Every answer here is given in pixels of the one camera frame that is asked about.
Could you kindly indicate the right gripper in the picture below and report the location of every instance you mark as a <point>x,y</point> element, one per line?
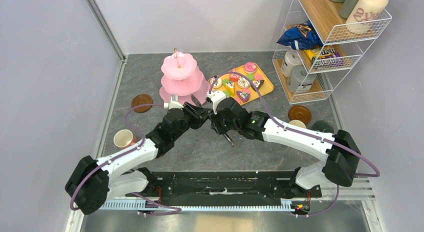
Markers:
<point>215,124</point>

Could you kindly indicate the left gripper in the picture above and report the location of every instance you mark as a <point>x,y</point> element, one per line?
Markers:
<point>199,115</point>

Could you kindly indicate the metal serving tongs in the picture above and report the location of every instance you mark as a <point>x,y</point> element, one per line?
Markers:
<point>198,104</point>

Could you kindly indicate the purple cake slice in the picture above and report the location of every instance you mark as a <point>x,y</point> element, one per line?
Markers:
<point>243,96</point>

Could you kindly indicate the yellow cake slice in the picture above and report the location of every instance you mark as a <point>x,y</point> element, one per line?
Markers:
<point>230,87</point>

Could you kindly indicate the chocolate cake slice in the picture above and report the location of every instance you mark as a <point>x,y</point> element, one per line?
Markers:
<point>257,84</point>

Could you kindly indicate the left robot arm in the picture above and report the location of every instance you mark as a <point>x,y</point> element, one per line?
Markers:
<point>94,181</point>

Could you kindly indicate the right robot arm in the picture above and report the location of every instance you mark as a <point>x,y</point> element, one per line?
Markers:
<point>335,164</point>

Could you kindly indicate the yellow serving tray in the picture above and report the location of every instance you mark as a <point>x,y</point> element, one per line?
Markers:
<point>264,90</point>

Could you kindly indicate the white chocolate-drizzle donut centre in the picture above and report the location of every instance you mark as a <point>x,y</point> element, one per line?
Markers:
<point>243,83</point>

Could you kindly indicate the white chocolate-drizzle donut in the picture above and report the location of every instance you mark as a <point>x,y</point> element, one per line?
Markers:
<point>243,83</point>
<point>215,82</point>

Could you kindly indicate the white chocolate-drizzle donut left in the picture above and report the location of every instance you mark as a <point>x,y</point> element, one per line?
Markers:
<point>215,82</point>

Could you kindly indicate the red strawberry cake slice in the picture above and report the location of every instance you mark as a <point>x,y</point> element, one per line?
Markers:
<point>234,77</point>

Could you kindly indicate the pink three-tier cake stand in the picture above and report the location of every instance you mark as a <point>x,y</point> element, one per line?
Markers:
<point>183,78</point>

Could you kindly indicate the pink macaron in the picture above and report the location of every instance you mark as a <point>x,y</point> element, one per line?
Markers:
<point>258,76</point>

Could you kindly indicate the pink frosted donut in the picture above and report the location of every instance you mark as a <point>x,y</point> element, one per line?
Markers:
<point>250,68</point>

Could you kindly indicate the brown saucer left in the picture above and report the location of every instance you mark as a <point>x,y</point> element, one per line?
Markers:
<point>142,103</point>

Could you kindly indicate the brown saucer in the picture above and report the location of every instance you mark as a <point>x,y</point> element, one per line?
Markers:
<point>142,103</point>
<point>301,113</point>

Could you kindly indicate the brown saucer right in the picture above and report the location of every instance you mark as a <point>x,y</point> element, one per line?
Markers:
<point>301,113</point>

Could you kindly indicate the beige mug right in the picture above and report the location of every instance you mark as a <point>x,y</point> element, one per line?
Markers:
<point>298,123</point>

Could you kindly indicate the beige cup left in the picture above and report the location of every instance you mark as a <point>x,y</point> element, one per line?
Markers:
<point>124,138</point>

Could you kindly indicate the grey jar lower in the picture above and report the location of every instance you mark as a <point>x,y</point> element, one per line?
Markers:
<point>300,81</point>

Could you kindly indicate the white jar upper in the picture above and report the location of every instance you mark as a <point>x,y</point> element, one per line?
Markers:
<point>291,59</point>

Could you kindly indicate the dark green cup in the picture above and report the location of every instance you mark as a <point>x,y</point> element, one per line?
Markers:
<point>322,126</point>

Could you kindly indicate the blue snack bag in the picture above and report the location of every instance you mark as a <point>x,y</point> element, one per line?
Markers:
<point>302,36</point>

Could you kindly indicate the yellow candy bag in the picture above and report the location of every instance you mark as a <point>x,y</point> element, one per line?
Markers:
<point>328,54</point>

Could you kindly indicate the grey-green bottle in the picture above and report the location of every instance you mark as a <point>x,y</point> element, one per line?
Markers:
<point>347,8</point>

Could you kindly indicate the cream labelled bottle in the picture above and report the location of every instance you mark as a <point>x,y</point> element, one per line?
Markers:
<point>361,17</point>

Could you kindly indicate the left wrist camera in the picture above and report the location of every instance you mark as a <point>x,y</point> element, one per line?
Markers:
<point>173,103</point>

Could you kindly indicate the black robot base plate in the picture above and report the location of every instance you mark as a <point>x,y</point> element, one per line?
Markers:
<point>226,188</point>

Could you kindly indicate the white wire shelf rack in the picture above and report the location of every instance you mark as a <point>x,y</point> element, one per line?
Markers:
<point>326,73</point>

